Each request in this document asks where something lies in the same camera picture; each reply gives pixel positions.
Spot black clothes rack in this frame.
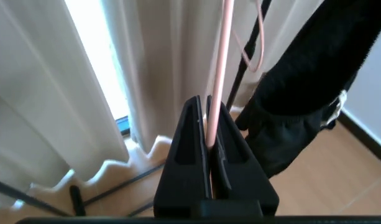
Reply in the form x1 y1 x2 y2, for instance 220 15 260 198
0 0 273 218

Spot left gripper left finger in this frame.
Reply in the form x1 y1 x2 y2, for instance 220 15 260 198
153 95 213 218

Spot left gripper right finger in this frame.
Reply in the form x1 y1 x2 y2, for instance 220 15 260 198
206 95 280 217

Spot black shorts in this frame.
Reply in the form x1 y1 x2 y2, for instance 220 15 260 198
235 0 381 179

